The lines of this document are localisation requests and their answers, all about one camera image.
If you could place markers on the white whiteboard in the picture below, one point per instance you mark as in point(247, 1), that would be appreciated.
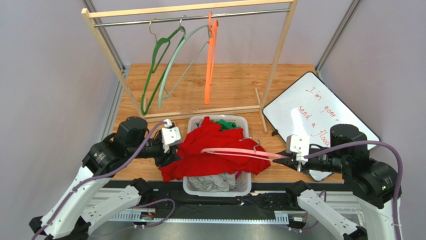
point(309, 107)

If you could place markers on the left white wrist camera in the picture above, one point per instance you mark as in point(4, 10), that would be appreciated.
point(171, 135)

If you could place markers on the grey garment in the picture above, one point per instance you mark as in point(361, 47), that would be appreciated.
point(223, 182)

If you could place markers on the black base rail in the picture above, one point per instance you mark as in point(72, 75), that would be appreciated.
point(266, 203)

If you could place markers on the green garment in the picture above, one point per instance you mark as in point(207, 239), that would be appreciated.
point(226, 125)

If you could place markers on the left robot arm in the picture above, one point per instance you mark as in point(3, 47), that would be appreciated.
point(72, 217)

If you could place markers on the white plastic laundry basket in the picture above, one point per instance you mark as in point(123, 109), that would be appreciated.
point(243, 181)

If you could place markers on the mint green hanger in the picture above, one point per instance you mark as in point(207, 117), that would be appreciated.
point(164, 93)

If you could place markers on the pink hanger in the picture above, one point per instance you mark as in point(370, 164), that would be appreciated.
point(250, 153)

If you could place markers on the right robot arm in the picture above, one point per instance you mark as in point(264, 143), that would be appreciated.
point(375, 184)

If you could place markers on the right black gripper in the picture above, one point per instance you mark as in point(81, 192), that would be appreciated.
point(296, 162)

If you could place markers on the wooden clothes rack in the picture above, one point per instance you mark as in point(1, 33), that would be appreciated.
point(92, 18)

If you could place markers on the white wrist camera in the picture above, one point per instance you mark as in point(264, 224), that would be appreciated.
point(171, 135)
point(298, 144)

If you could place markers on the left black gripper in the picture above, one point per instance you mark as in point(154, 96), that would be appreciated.
point(166, 159)

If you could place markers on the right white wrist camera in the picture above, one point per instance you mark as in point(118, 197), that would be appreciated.
point(298, 144)

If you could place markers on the red t shirt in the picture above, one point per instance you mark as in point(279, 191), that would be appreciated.
point(194, 163)

